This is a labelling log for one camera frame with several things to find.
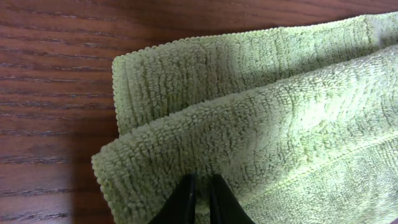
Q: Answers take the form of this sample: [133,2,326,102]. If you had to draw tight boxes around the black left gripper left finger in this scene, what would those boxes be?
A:
[148,174,196,224]

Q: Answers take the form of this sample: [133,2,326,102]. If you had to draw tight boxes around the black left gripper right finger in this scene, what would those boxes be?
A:
[210,174,254,224]

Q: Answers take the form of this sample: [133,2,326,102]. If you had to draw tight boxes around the green cloth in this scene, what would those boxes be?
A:
[91,12,397,223]

